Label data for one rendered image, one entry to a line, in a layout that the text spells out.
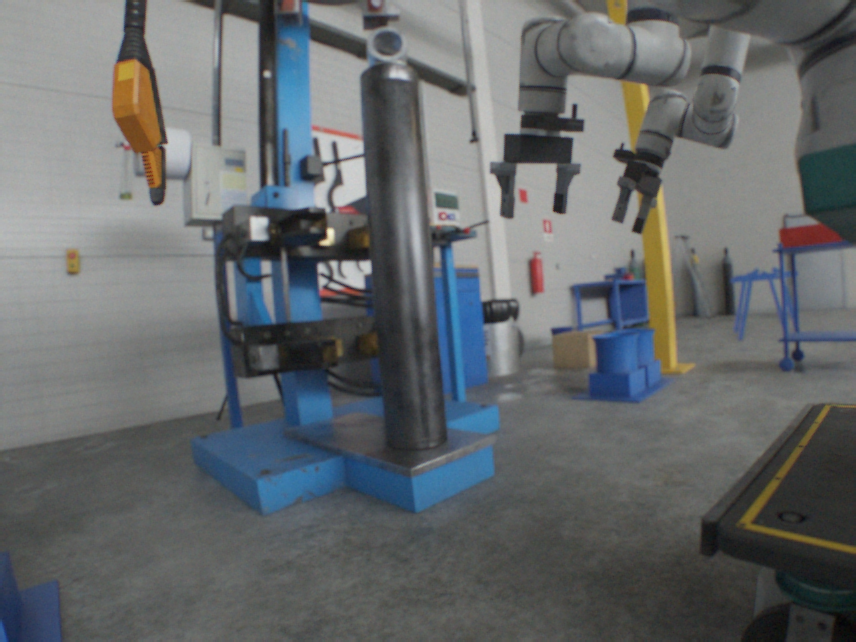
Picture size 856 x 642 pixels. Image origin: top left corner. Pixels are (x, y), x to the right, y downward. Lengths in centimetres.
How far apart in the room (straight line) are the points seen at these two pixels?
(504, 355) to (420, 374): 255
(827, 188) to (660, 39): 40
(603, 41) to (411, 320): 102
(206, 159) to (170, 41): 184
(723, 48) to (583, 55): 46
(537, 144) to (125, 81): 83
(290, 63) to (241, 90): 178
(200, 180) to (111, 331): 142
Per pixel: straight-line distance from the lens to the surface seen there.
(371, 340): 199
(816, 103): 58
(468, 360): 349
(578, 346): 408
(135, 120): 108
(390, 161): 154
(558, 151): 88
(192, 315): 363
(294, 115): 239
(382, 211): 150
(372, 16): 221
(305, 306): 217
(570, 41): 72
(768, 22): 52
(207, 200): 252
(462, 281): 348
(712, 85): 105
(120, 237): 361
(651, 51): 80
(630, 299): 831
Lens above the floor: 59
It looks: 2 degrees down
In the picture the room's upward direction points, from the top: 5 degrees counter-clockwise
